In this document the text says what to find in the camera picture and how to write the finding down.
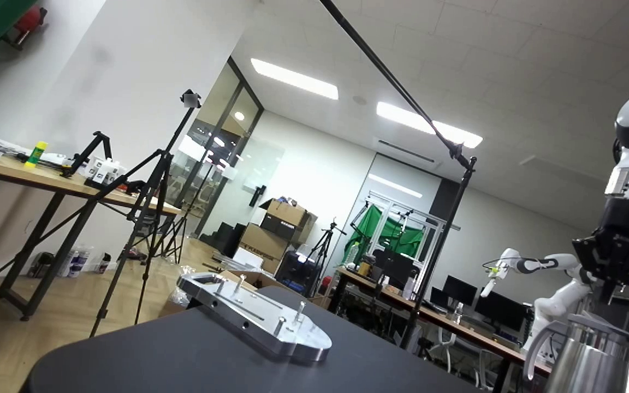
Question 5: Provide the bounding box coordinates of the tall black tripod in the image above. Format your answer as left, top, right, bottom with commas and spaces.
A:
85, 87, 206, 342

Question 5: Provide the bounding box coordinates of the green cloth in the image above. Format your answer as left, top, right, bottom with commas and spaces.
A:
379, 216, 429, 260
344, 203, 388, 266

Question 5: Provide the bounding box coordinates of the green bottle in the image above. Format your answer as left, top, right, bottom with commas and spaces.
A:
24, 140, 50, 171

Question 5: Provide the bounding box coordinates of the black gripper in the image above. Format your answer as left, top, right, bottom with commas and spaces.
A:
570, 195, 629, 324

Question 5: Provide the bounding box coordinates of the red wall fixture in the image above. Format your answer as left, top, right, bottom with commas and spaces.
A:
11, 5, 50, 45

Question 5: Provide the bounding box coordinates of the rectangular ceiling light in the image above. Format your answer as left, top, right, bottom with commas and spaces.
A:
250, 58, 341, 104
373, 101, 485, 152

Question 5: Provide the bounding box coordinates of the long wooden work desk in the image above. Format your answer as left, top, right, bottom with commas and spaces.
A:
333, 266, 552, 380

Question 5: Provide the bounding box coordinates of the black boom pole stand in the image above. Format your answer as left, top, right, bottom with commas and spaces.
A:
319, 0, 480, 355

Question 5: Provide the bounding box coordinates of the cardboard box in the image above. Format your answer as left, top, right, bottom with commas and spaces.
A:
264, 199, 316, 231
238, 224, 289, 262

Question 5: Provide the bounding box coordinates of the small black tripod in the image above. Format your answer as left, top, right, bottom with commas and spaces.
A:
307, 220, 346, 273

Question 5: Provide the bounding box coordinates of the wooden desk with black legs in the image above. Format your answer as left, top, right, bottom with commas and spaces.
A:
0, 152, 186, 324

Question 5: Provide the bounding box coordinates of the silver metal plate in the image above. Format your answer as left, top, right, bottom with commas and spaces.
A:
177, 272, 335, 368

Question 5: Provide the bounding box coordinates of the black computer monitor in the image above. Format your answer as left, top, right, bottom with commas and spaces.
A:
442, 273, 480, 309
474, 288, 534, 332

